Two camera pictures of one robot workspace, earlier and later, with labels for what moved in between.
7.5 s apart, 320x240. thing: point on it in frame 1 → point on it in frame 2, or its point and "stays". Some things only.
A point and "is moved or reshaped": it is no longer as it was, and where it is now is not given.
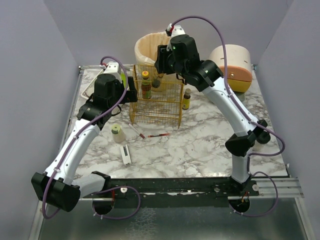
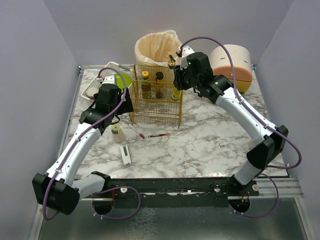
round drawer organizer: [238, 63] stays
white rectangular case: [125, 154] stays
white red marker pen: [135, 130] stays
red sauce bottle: [146, 86] stays
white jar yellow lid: [119, 136] stays
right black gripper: [161, 59] → [178, 78]
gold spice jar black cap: [156, 81] is moved or reshaped
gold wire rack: [159, 96] stays
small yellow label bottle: [186, 102] → [176, 94]
